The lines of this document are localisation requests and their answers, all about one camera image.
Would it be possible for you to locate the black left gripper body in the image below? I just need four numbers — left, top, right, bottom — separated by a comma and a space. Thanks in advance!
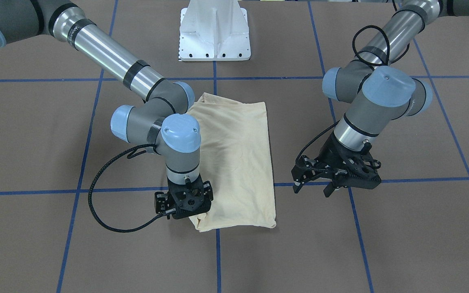
291, 134, 382, 190

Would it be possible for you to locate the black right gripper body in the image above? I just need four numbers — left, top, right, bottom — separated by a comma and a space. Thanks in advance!
155, 176, 213, 219

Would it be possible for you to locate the beige long-sleeve printed shirt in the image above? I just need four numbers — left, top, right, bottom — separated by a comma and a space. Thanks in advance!
189, 93, 276, 232

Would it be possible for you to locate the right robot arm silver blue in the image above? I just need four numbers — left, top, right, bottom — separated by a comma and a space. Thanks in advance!
0, 0, 213, 228

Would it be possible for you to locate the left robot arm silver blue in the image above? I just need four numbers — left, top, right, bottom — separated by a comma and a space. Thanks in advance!
291, 0, 469, 197

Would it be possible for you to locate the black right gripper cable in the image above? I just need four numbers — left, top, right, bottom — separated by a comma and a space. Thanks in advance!
88, 143, 170, 233

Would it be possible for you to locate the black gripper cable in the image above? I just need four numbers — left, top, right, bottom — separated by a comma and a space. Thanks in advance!
88, 143, 170, 233
352, 25, 410, 66

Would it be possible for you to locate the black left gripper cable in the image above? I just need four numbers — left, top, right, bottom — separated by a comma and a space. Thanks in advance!
352, 25, 410, 66

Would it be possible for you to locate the white central pedestal column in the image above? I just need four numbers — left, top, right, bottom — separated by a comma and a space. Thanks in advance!
178, 0, 251, 61

